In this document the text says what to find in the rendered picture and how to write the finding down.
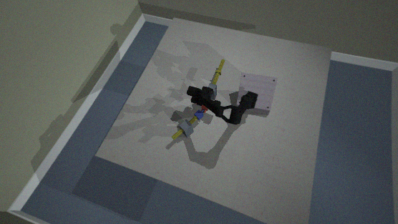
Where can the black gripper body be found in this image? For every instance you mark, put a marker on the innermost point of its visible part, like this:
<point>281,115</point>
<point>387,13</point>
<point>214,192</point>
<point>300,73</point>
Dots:
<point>193,101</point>

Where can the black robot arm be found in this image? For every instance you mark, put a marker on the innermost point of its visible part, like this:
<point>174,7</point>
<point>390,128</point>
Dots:
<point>202,97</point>

